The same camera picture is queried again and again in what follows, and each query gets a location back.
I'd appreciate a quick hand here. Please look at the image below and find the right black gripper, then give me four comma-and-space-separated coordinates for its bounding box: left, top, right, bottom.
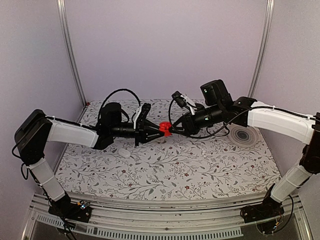
168, 103, 224, 136

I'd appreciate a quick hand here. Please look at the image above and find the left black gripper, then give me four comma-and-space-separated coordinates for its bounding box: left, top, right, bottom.
110, 119, 165, 146

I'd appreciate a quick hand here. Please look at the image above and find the red earbud charging case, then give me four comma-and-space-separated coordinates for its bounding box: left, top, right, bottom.
159, 121, 172, 137

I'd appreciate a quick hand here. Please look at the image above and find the beige earbud charging case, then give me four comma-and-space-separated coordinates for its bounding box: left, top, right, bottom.
157, 139, 167, 144

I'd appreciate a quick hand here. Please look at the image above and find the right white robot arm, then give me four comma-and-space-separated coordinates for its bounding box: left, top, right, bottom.
171, 79, 320, 218

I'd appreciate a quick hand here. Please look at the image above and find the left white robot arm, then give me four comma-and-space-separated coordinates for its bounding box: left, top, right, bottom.
14, 102, 166, 217

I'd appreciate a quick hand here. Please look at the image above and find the white oval earbud case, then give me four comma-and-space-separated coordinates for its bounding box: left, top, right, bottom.
118, 148, 131, 158

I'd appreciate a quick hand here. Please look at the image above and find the dark grey mug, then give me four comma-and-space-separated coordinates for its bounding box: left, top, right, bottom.
195, 102, 205, 110

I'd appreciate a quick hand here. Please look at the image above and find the floral patterned table mat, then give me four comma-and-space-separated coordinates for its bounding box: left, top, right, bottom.
53, 99, 282, 201

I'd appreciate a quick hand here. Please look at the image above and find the white ringed coaster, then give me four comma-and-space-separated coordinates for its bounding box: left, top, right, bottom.
228, 124, 259, 148

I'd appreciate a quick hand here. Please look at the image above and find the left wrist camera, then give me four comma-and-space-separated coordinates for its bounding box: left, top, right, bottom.
132, 103, 151, 130

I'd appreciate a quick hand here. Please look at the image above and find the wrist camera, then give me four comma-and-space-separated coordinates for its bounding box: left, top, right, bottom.
171, 91, 197, 115
132, 103, 151, 130

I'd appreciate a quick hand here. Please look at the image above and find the right camera black cable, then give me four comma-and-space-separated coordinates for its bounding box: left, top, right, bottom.
168, 98, 186, 126

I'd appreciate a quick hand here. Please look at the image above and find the camera black cable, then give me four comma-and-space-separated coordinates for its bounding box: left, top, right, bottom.
98, 88, 142, 126
168, 98, 186, 126

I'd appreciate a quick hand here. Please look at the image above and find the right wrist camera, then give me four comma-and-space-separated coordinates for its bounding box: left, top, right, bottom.
171, 91, 197, 115

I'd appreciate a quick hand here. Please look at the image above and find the left camera black cable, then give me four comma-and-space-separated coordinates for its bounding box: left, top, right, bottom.
98, 88, 142, 126

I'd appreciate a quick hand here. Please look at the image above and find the right aluminium frame post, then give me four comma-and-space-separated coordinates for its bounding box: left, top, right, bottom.
247, 0, 275, 98

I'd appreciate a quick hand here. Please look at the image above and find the aluminium frame post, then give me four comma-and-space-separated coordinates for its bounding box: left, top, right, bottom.
56, 0, 87, 107
247, 0, 275, 98

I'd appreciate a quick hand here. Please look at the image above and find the front aluminium rail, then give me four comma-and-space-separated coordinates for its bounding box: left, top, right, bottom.
22, 193, 313, 240

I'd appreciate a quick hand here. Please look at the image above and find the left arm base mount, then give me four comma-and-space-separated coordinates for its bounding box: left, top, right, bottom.
48, 202, 93, 223

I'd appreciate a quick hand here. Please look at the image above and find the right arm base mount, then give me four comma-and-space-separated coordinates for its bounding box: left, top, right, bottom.
240, 203, 285, 223

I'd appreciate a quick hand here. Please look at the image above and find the left aluminium frame post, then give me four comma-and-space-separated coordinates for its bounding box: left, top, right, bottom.
56, 0, 87, 107

